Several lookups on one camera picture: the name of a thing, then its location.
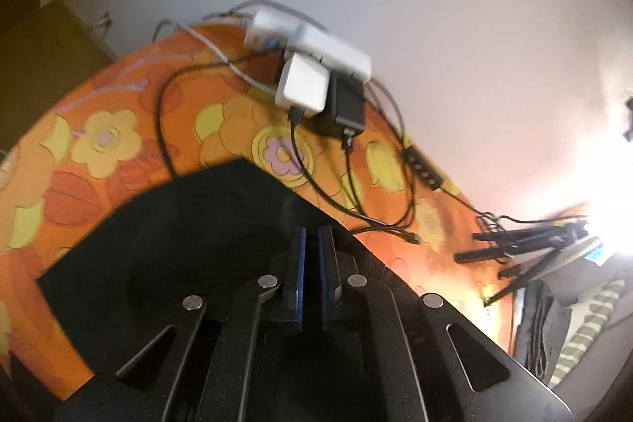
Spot black pants with pink logo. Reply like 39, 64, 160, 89
36, 156, 437, 403

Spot black usb hub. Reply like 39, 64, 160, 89
401, 146, 443, 191

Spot black power adapter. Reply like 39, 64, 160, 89
312, 73, 365, 139

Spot white power adapter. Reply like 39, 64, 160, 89
275, 53, 330, 118

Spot small black tripod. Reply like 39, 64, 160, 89
454, 218, 589, 306

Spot folded dark grey pants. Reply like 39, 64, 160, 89
513, 280, 572, 384

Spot orange floral bedspread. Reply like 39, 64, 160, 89
1, 26, 514, 399

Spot white power strip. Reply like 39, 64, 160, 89
244, 6, 372, 83

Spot green striped pillow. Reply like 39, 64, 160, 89
548, 275, 625, 390

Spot black cable on bed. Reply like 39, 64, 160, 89
156, 60, 422, 246

